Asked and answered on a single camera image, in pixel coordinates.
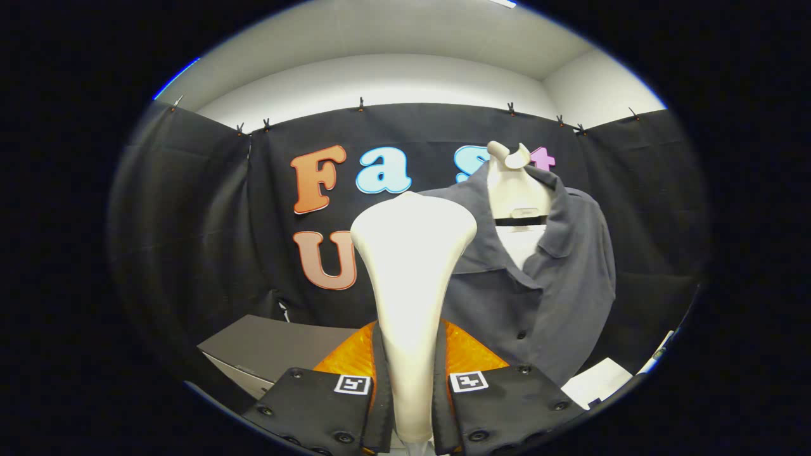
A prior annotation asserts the white paper sheet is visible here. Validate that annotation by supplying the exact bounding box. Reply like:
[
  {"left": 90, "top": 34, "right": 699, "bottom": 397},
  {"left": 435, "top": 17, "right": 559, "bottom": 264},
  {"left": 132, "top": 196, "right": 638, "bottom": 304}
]
[{"left": 561, "top": 358, "right": 634, "bottom": 409}]

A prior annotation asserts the black backdrop cloth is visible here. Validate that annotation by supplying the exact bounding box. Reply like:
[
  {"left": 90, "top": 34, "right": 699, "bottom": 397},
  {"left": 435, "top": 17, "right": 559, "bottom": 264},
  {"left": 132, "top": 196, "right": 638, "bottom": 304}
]
[{"left": 108, "top": 101, "right": 707, "bottom": 406}]

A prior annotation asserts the cream plastic clothes hanger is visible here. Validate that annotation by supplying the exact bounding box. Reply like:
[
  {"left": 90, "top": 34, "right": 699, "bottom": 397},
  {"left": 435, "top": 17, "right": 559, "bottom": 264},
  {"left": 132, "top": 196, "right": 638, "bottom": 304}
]
[{"left": 487, "top": 141, "right": 552, "bottom": 227}]

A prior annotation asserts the cream garment steamer head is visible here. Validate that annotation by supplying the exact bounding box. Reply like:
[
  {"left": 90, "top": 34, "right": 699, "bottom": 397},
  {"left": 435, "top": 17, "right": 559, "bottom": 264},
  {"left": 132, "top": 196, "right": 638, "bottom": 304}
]
[{"left": 350, "top": 191, "right": 478, "bottom": 444}]

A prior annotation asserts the white garment support board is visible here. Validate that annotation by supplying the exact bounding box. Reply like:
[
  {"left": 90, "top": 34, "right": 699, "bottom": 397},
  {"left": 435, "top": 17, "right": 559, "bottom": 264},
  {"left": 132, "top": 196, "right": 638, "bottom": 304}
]
[{"left": 497, "top": 225, "right": 547, "bottom": 270}]

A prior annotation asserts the grey cabinet with dark top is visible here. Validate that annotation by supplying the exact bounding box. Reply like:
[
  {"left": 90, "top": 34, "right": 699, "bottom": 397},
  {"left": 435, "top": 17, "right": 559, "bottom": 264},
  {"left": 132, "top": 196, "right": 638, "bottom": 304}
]
[{"left": 196, "top": 315, "right": 362, "bottom": 400}]

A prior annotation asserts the row of small black clips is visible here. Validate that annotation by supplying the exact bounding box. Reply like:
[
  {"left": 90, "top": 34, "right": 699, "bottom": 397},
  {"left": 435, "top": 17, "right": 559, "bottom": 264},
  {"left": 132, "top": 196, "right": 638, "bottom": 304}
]
[{"left": 172, "top": 95, "right": 639, "bottom": 136}]

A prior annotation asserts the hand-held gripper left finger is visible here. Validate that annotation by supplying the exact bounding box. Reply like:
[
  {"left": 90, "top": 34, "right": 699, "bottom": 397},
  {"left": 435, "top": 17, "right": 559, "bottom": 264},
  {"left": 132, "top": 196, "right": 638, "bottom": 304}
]
[{"left": 241, "top": 320, "right": 395, "bottom": 456}]

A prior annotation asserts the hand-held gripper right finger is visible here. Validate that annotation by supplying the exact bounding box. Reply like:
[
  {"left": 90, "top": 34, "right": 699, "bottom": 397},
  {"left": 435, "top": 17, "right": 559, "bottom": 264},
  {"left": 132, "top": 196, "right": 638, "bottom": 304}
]
[{"left": 433, "top": 319, "right": 587, "bottom": 456}]

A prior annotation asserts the dark grey collared shirt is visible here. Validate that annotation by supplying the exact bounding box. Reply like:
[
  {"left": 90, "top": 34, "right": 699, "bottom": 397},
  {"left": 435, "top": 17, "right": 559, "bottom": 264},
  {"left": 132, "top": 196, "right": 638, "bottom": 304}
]
[{"left": 418, "top": 161, "right": 616, "bottom": 387}]

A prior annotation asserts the white side shelf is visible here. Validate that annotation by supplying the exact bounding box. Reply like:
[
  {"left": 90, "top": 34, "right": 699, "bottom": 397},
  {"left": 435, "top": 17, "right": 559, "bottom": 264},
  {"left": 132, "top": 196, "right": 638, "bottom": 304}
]
[{"left": 637, "top": 329, "right": 675, "bottom": 376}]

